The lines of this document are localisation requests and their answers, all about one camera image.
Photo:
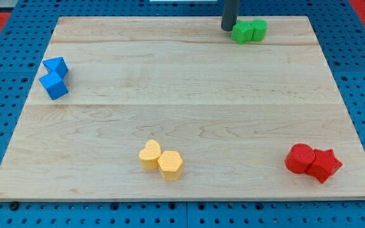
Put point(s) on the blue triangular prism block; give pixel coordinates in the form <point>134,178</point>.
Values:
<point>57,65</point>

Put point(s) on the red star block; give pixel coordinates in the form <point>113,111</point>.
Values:
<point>324,166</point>

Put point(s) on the blue cube block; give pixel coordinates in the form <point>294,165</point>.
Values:
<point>54,85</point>

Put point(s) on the light wooden board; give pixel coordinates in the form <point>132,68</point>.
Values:
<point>232,111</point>

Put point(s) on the green cylinder block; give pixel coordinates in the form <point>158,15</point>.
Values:
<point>259,29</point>

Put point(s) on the yellow hexagon block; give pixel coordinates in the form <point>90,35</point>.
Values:
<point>171,165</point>

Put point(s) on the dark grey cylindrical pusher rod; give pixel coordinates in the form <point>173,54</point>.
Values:
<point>230,14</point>

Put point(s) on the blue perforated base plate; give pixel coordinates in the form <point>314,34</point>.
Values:
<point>24,40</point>

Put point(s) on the green star block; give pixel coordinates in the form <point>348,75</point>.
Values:
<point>242,32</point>

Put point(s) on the yellow heart block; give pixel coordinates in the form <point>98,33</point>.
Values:
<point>150,154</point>

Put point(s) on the red cylinder block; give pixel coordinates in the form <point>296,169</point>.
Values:
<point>300,158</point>

